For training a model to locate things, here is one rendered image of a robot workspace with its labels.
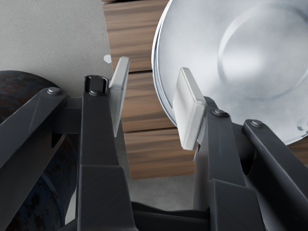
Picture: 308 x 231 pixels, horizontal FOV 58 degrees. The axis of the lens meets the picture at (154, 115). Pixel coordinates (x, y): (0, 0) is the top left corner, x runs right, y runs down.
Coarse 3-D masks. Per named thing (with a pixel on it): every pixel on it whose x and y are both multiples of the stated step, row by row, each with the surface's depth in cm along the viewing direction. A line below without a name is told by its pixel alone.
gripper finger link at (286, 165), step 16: (256, 128) 13; (256, 144) 12; (272, 144) 12; (240, 160) 14; (256, 160) 12; (272, 160) 11; (288, 160) 11; (256, 176) 12; (272, 176) 11; (288, 176) 10; (304, 176) 10; (256, 192) 12; (272, 192) 11; (288, 192) 10; (304, 192) 9; (272, 208) 11; (288, 208) 10; (304, 208) 9; (272, 224) 11; (288, 224) 10; (304, 224) 9
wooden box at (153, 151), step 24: (120, 0) 41; (144, 0) 35; (168, 0) 35; (120, 24) 36; (144, 24) 36; (120, 48) 38; (144, 48) 38; (144, 72) 40; (144, 96) 41; (144, 120) 43; (168, 120) 43; (144, 144) 45; (168, 144) 45; (144, 168) 47; (168, 168) 47; (192, 168) 47
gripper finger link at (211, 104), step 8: (208, 104) 17; (200, 128) 15; (240, 128) 14; (200, 136) 15; (240, 136) 14; (200, 144) 15; (240, 144) 14; (248, 144) 14; (240, 152) 14; (248, 152) 14; (248, 160) 14
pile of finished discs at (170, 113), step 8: (160, 24) 35; (152, 56) 38; (152, 64) 39; (160, 88) 39; (160, 96) 40; (168, 112) 41; (304, 120) 42; (304, 128) 43; (304, 136) 42; (288, 144) 43
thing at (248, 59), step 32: (192, 0) 34; (224, 0) 34; (256, 0) 34; (288, 0) 34; (160, 32) 35; (192, 32) 35; (224, 32) 35; (256, 32) 35; (288, 32) 35; (160, 64) 37; (192, 64) 37; (224, 64) 36; (256, 64) 37; (288, 64) 37; (224, 96) 39; (256, 96) 39; (288, 96) 39; (288, 128) 42
